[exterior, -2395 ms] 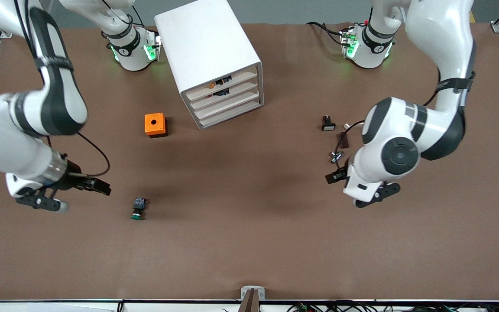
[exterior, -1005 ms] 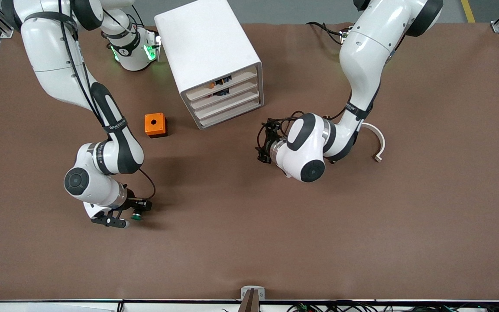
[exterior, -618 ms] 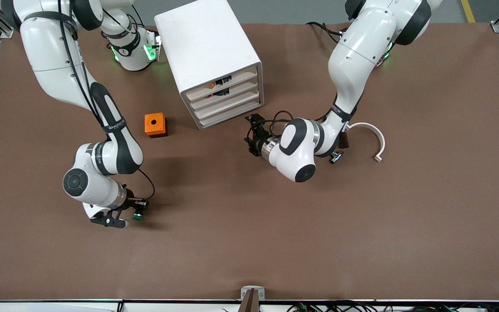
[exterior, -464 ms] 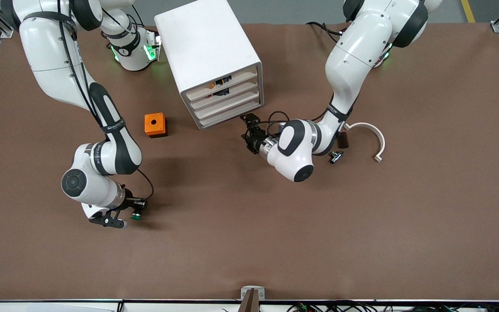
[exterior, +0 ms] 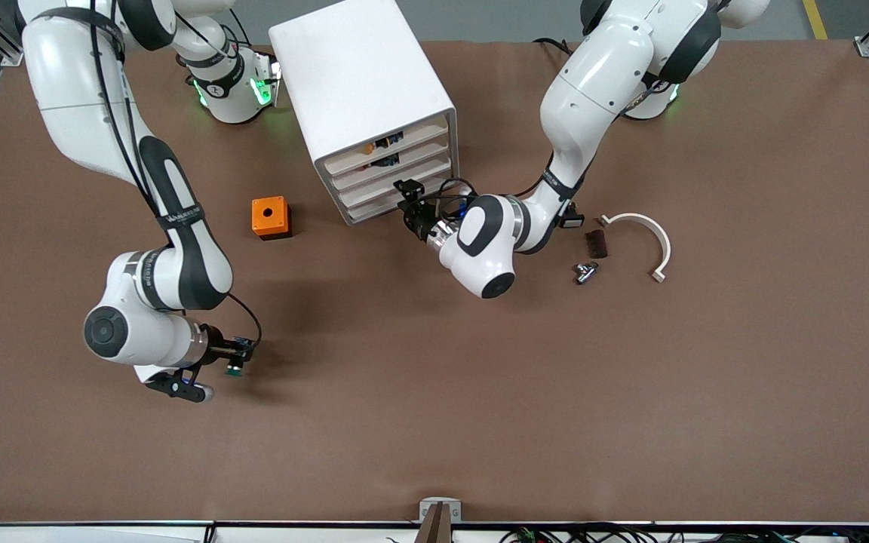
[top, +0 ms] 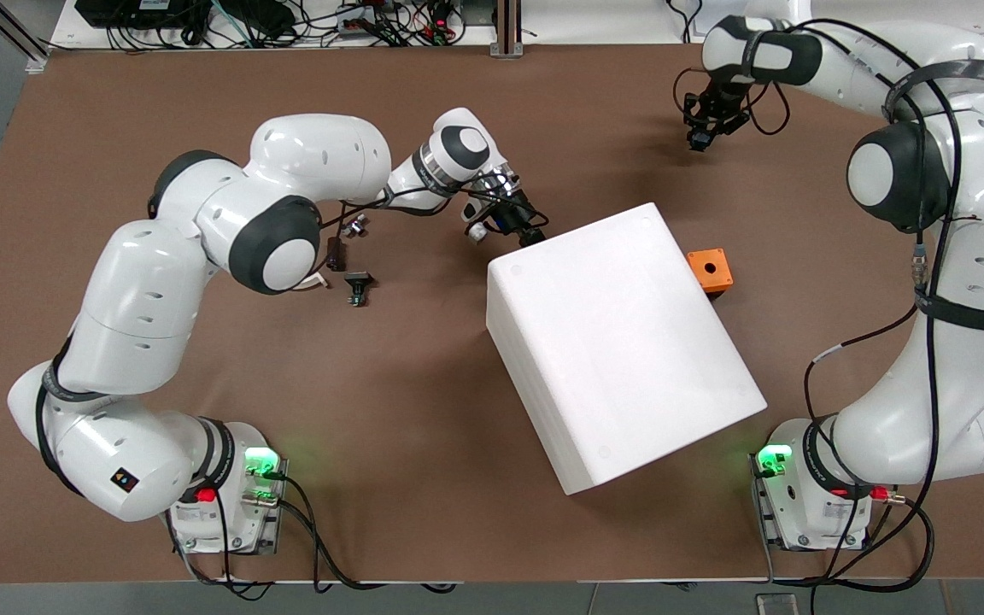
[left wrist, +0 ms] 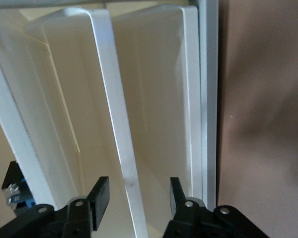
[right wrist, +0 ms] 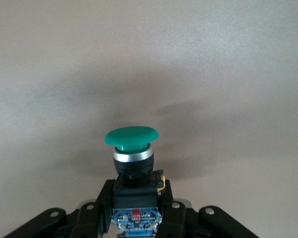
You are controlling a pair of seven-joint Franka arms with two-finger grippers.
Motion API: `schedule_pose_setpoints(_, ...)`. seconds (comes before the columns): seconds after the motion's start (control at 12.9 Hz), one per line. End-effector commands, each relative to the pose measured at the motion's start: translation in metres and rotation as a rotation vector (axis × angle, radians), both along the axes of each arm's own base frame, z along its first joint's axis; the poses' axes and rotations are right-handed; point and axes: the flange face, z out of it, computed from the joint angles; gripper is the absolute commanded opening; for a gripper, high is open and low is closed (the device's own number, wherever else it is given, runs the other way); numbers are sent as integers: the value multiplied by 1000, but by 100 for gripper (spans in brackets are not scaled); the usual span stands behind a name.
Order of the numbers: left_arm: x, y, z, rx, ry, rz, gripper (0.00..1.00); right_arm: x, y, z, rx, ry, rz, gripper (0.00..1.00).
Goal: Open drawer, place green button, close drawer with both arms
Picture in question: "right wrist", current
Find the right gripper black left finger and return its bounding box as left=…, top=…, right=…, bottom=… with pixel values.
left=4, top=179, right=115, bottom=238

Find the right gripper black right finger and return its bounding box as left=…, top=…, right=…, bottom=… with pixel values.
left=156, top=178, right=261, bottom=238

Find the green mushroom push button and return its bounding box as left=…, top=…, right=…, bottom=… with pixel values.
left=104, top=125, right=166, bottom=238

